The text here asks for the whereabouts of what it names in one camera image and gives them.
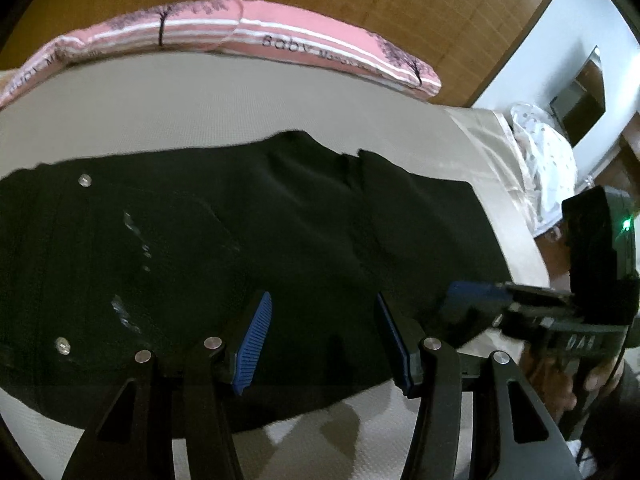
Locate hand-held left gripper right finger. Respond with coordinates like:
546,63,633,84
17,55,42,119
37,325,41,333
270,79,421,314
374,292,584,480

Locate wooden headboard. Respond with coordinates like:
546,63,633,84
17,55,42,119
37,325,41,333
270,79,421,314
20,0,576,109

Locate white dotted cloth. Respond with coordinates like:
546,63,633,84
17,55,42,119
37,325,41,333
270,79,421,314
507,101,581,238

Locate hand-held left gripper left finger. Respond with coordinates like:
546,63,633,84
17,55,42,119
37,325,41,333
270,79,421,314
61,290,274,480

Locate black pants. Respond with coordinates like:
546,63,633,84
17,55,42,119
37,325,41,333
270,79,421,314
0,130,521,433

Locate wooden furniture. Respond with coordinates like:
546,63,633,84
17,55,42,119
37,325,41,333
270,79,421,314
582,110,640,198

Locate bed with grey sheet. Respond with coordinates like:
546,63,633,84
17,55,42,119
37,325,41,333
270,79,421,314
0,50,591,480

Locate wall mirror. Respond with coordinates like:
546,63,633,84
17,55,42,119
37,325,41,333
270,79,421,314
549,45,607,147

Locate person's right hand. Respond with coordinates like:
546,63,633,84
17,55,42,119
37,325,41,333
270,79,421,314
519,347,623,423

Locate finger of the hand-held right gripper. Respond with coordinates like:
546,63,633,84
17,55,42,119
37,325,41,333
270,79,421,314
446,280,576,311
439,302,506,346

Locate cream satin cloth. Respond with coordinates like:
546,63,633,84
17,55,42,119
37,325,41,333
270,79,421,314
442,106,553,286

